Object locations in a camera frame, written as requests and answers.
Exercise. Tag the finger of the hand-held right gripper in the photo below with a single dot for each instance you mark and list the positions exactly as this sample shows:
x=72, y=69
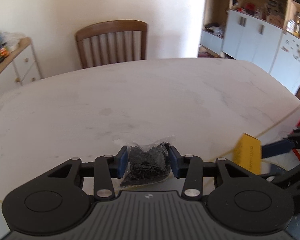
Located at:
x=290, y=178
x=276, y=148

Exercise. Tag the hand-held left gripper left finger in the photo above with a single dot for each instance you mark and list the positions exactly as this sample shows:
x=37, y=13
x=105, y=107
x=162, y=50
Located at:
x=122, y=162

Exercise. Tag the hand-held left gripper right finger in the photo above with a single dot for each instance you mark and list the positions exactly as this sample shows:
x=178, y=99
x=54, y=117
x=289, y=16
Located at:
x=175, y=162

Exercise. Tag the bag of black dried bits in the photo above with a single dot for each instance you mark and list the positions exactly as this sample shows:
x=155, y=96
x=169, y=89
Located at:
x=147, y=162

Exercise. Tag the small yellow box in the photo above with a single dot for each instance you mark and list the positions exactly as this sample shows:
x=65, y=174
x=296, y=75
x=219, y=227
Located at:
x=247, y=155

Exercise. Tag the white refrigerator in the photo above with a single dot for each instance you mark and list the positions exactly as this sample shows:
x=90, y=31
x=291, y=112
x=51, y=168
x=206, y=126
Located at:
x=290, y=60

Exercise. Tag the white hall cabinet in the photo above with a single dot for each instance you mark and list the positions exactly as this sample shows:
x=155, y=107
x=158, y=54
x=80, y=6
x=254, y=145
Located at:
x=250, y=35

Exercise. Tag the glass jar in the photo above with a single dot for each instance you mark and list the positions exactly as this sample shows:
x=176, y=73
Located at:
x=294, y=22

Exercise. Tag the grey bag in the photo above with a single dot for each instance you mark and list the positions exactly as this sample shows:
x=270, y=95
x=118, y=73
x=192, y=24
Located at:
x=213, y=30

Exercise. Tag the white sideboard cabinet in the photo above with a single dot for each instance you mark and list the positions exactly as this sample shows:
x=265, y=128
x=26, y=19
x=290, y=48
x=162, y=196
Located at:
x=20, y=65

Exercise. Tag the red ornaments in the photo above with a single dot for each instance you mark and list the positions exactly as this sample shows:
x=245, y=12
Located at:
x=250, y=8

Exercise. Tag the white plastic bag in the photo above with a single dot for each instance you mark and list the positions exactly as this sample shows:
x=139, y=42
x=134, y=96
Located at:
x=11, y=41

